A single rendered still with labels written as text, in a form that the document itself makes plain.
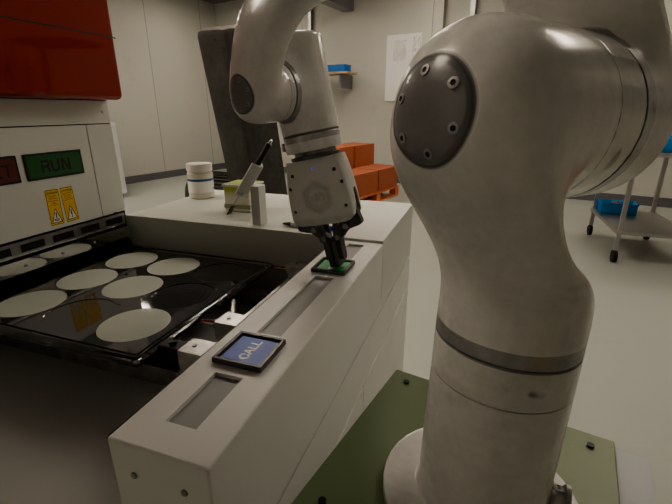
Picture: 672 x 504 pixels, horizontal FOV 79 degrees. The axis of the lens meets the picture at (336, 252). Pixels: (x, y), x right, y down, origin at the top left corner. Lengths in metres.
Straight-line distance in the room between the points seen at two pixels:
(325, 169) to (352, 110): 6.98
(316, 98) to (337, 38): 7.22
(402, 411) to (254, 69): 0.46
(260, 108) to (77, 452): 0.46
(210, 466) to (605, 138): 0.34
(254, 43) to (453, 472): 0.48
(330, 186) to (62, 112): 0.60
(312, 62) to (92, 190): 0.61
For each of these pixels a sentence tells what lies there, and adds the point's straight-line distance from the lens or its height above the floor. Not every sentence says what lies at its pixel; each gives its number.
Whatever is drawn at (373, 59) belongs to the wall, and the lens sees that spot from 7.45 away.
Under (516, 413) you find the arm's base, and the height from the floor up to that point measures 0.98.
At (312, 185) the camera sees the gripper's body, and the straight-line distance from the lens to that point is 0.61.
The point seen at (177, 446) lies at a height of 0.96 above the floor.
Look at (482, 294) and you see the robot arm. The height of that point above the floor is 1.07.
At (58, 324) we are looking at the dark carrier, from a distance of 0.74.
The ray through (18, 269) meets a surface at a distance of 0.94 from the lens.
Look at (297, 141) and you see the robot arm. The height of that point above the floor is 1.16.
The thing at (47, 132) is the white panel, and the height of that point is 1.16.
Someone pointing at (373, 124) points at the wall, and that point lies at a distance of 7.40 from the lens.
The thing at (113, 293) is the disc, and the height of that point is 0.90.
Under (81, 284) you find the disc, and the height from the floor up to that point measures 0.90.
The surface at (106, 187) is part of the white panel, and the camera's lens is 1.06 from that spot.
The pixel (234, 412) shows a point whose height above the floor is 0.96.
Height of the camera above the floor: 1.20
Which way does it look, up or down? 19 degrees down
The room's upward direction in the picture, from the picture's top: straight up
